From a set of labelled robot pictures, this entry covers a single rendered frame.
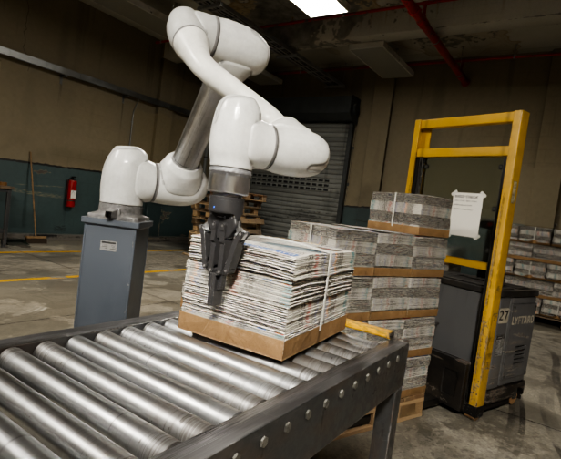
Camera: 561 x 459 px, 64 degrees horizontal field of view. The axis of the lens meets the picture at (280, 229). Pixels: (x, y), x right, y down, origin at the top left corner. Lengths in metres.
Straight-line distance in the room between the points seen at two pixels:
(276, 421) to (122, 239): 1.10
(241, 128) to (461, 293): 2.47
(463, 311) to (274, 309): 2.33
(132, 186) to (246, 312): 0.86
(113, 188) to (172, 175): 0.21
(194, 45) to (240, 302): 0.68
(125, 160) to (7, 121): 6.78
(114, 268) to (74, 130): 7.32
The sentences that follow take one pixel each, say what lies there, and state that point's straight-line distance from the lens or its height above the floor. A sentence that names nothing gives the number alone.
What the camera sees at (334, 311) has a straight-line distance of 1.20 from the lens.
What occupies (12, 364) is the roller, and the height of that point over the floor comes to 0.79.
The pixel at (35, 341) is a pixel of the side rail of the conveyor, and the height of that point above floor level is 0.80.
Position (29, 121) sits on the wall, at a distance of 8.59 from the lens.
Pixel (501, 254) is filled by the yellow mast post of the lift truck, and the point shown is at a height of 1.01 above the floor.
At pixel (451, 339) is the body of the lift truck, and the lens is 3.26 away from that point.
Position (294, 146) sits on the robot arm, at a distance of 0.98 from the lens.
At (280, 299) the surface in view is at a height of 0.93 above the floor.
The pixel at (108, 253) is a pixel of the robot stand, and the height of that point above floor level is 0.88.
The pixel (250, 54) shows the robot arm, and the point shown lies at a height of 1.57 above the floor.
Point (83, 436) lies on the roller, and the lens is 0.68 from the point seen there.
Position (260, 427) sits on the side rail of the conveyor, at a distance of 0.72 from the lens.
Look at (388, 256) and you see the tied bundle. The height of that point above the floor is 0.94.
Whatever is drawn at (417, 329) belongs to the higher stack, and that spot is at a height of 0.54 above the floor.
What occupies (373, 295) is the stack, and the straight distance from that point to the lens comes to 2.35.
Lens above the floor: 1.13
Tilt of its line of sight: 3 degrees down
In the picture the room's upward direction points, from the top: 7 degrees clockwise
